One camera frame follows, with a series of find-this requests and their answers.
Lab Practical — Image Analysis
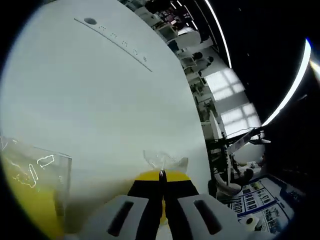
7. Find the bright window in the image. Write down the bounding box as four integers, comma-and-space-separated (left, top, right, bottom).
204, 69, 262, 137

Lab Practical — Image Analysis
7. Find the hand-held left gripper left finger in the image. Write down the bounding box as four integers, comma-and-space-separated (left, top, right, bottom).
82, 169, 166, 240

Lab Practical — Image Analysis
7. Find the wall poster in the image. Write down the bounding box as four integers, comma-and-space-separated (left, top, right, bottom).
234, 174, 297, 235

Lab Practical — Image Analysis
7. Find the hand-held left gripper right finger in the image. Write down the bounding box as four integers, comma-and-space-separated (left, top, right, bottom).
162, 171, 245, 240

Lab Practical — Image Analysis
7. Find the wide ceiling light strip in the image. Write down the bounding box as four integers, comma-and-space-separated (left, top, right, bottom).
260, 37, 313, 128

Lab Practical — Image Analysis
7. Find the table power socket panel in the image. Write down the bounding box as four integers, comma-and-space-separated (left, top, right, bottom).
73, 16, 154, 74

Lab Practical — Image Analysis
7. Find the thin ceiling light strip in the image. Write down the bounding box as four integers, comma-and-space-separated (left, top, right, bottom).
203, 0, 233, 69

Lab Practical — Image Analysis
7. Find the yellow rectangular silicone block bagged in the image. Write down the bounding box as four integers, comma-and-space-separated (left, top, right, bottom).
0, 134, 74, 240

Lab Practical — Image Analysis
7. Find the yellow round silicone block bagged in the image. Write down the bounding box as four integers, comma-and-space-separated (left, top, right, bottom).
141, 149, 190, 227

